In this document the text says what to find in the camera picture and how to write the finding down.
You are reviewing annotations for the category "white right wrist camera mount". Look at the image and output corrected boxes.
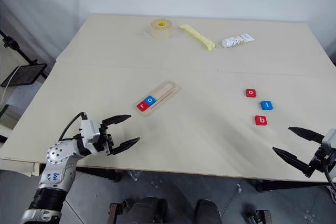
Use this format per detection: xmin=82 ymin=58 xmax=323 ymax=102
xmin=324 ymin=129 xmax=336 ymax=154

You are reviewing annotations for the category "red letter tile r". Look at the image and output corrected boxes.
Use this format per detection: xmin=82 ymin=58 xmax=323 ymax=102
xmin=136 ymin=101 xmax=151 ymax=113

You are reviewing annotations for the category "dark rounded shape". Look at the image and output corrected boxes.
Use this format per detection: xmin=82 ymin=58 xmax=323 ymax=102
xmin=130 ymin=196 xmax=169 ymax=224
xmin=195 ymin=198 xmax=222 ymax=224

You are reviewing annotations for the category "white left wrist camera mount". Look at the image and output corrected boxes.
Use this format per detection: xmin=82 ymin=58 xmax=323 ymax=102
xmin=79 ymin=119 xmax=102 ymax=146

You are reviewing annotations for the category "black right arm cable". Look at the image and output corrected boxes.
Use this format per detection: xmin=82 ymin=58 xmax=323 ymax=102
xmin=323 ymin=165 xmax=335 ymax=184

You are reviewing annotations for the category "black tablet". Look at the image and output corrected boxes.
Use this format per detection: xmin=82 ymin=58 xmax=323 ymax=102
xmin=0 ymin=63 xmax=48 ymax=88

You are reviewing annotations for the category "clear plastic scrap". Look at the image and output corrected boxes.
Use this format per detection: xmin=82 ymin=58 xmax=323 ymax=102
xmin=128 ymin=170 xmax=143 ymax=182

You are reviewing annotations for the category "blue letter tile o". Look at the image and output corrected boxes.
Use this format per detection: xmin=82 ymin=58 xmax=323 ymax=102
xmin=143 ymin=95 xmax=158 ymax=106

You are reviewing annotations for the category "white Dove tube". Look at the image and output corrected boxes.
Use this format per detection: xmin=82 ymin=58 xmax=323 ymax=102
xmin=221 ymin=33 xmax=256 ymax=49

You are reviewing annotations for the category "red letter tile b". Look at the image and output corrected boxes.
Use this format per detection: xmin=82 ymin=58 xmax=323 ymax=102
xmin=254 ymin=114 xmax=269 ymax=126

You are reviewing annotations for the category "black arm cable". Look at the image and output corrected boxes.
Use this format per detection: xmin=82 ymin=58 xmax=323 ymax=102
xmin=323 ymin=165 xmax=335 ymax=184
xmin=58 ymin=112 xmax=89 ymax=142

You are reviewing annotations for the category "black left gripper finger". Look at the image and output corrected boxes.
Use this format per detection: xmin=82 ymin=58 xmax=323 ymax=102
xmin=101 ymin=114 xmax=132 ymax=128
xmin=109 ymin=137 xmax=142 ymax=156

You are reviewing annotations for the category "blue letter tile t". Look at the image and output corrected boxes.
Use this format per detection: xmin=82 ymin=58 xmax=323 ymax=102
xmin=259 ymin=100 xmax=275 ymax=111

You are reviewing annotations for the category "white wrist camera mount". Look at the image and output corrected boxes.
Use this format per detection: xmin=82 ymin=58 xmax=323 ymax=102
xmin=324 ymin=129 xmax=336 ymax=154
xmin=79 ymin=119 xmax=102 ymax=146

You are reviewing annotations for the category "translucent tape roll yellow core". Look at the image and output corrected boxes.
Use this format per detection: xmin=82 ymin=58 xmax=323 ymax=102
xmin=151 ymin=18 xmax=173 ymax=40

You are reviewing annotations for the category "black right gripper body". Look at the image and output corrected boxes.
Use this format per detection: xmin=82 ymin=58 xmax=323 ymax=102
xmin=307 ymin=144 xmax=332 ymax=174

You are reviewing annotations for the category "pale yellow plastic bar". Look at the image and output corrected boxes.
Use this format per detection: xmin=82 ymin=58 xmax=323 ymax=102
xmin=180 ymin=23 xmax=216 ymax=51

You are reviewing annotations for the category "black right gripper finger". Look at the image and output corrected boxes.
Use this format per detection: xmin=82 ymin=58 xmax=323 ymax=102
xmin=272 ymin=147 xmax=314 ymax=178
xmin=288 ymin=126 xmax=326 ymax=144

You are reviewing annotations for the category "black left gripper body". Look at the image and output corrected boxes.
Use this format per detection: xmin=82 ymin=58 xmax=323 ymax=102
xmin=92 ymin=121 xmax=116 ymax=156

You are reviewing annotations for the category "wooden letter tray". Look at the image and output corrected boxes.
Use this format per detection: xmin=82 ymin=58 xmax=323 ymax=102
xmin=133 ymin=80 xmax=182 ymax=118

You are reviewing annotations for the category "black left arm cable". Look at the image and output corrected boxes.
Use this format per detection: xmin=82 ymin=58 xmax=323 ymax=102
xmin=58 ymin=112 xmax=89 ymax=142

